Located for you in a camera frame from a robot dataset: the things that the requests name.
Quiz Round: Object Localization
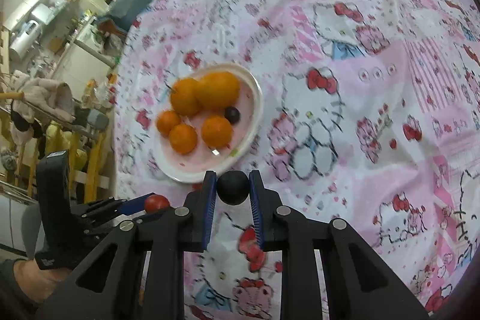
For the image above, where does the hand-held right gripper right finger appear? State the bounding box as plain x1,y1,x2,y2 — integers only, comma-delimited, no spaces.
249,170,429,320

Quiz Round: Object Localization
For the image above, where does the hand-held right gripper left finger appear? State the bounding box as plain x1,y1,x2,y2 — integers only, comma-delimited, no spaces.
35,171,218,320

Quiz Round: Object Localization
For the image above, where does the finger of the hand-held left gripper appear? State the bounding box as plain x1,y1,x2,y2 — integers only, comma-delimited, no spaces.
80,193,152,219
86,208,174,236

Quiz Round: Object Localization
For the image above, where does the red cherry tomato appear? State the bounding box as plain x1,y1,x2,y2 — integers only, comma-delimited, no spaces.
145,194,170,214

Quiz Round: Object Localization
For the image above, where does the small dark green fruit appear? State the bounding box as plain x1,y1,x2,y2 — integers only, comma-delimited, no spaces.
217,172,251,205

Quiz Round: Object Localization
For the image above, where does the pink speckled plate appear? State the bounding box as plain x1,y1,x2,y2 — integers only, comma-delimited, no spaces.
152,62,263,184

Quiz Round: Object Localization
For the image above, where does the small mandarin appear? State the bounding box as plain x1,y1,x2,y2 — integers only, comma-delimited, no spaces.
156,110,182,138
168,124,198,155

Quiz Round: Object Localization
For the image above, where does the medium orange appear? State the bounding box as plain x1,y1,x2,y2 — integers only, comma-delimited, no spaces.
169,77,203,117
201,115,233,149

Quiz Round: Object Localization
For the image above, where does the large orange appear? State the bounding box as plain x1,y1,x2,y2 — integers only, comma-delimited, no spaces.
195,70,241,110

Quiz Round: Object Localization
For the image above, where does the person's left forearm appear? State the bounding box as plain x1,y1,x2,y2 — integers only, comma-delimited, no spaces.
0,259,42,320

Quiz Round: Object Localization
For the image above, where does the person's left hand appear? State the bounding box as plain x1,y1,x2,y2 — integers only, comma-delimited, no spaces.
13,257,70,304

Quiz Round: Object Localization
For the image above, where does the pale jacket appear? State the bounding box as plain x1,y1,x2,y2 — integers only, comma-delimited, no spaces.
7,76,76,141

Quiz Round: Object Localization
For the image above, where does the white washing machine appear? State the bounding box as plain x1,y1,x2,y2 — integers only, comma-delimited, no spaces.
73,20,113,58

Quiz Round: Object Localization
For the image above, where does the white water heater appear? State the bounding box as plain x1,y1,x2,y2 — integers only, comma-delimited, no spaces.
9,20,40,60

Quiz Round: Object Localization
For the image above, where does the pink cartoon printed blanket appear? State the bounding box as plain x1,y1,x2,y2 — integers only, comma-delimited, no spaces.
112,0,480,320

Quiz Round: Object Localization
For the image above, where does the yellow wooden frame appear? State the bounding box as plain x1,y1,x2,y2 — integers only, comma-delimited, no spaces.
45,121,109,202

